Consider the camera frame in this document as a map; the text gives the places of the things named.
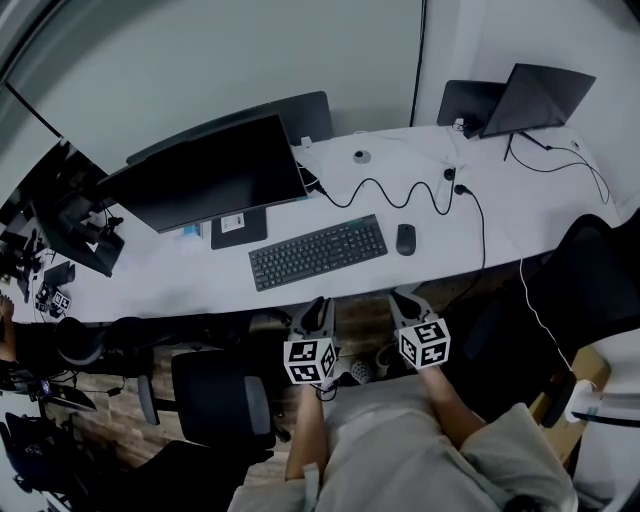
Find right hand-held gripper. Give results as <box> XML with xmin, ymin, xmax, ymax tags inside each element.
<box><xmin>388</xmin><ymin>286</ymin><xmax>452</xmax><ymax>371</ymax></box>

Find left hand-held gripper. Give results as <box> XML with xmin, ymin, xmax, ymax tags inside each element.
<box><xmin>282</xmin><ymin>296</ymin><xmax>341</xmax><ymax>387</ymax></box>

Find black keyboard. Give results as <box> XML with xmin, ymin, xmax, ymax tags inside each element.
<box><xmin>248</xmin><ymin>213</ymin><xmax>390</xmax><ymax>293</ymax></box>

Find black mouse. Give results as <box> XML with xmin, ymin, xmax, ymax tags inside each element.
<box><xmin>395</xmin><ymin>223</ymin><xmax>417</xmax><ymax>257</ymax></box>

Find person's left forearm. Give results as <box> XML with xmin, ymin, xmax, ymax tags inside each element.
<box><xmin>284</xmin><ymin>382</ymin><xmax>332</xmax><ymax>481</ymax></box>

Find person's right forearm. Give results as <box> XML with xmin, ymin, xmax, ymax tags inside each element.
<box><xmin>422</xmin><ymin>367</ymin><xmax>489</xmax><ymax>444</ymax></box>

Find person's white clog shoe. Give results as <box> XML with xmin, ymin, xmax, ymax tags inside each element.
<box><xmin>373</xmin><ymin>342</ymin><xmax>401</xmax><ymax>379</ymax></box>
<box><xmin>348</xmin><ymin>358</ymin><xmax>375</xmax><ymax>386</ymax></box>

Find white power strip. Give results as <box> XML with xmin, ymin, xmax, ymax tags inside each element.
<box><xmin>433</xmin><ymin>158</ymin><xmax>471</xmax><ymax>201</ymax></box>

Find black office chair grey armrests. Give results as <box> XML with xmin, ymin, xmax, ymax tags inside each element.
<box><xmin>137</xmin><ymin>347</ymin><xmax>276</xmax><ymax>454</ymax></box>

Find person's light grey shirt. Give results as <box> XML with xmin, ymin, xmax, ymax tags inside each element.
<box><xmin>227</xmin><ymin>374</ymin><xmax>579</xmax><ymax>512</ymax></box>

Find large black monitor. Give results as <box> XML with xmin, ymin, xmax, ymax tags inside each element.
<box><xmin>97</xmin><ymin>113</ymin><xmax>309</xmax><ymax>251</ymax></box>

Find brown cardboard box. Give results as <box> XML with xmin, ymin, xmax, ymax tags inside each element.
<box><xmin>529</xmin><ymin>344</ymin><xmax>612</xmax><ymax>469</ymax></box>

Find white plastic device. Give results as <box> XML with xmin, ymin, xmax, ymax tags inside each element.
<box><xmin>567</xmin><ymin>379</ymin><xmax>604</xmax><ymax>426</ymax></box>

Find black rear monitor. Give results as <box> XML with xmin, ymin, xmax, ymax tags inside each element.
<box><xmin>124</xmin><ymin>90</ymin><xmax>335</xmax><ymax>166</ymax></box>

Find black monitor on heavy stand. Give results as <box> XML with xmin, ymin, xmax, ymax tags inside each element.
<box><xmin>29</xmin><ymin>192</ymin><xmax>126</xmax><ymax>279</ymax></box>

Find idle hand-held gripper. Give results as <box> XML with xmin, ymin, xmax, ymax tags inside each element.
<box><xmin>34</xmin><ymin>282</ymin><xmax>74</xmax><ymax>319</ymax></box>

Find grey roller blind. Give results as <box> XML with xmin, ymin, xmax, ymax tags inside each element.
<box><xmin>4</xmin><ymin>0</ymin><xmax>430</xmax><ymax>174</ymax></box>

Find long thin white cable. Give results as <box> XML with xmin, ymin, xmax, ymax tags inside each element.
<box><xmin>518</xmin><ymin>252</ymin><xmax>579</xmax><ymax>374</ymax></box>

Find black monitor power cable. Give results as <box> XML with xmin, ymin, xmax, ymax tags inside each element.
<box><xmin>312</xmin><ymin>167</ymin><xmax>459</xmax><ymax>217</ymax></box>

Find thin black monitor cable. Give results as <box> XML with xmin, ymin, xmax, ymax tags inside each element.
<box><xmin>507</xmin><ymin>139</ymin><xmax>612</xmax><ymax>206</ymax></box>

